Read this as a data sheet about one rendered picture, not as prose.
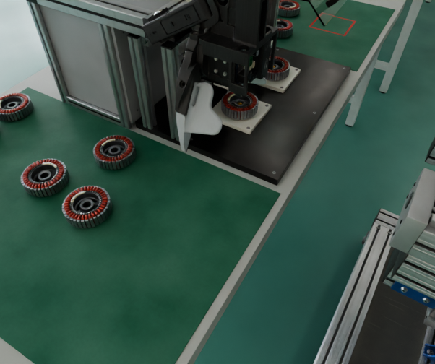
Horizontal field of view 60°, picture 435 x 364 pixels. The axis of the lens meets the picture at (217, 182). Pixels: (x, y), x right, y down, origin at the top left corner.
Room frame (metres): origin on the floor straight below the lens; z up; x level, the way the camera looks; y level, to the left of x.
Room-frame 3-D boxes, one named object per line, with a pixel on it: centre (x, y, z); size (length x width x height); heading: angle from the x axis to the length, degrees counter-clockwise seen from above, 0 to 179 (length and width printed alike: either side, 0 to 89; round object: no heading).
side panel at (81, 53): (0.97, 0.38, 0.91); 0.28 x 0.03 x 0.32; 60
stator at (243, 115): (0.95, -0.06, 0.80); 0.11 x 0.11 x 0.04
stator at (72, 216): (0.57, 0.32, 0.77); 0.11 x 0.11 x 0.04
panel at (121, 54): (1.18, 0.10, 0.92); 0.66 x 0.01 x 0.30; 150
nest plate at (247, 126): (0.94, -0.07, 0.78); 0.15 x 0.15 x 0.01; 60
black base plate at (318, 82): (1.06, -0.11, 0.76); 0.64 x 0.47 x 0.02; 150
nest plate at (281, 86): (1.15, -0.19, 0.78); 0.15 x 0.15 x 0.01; 60
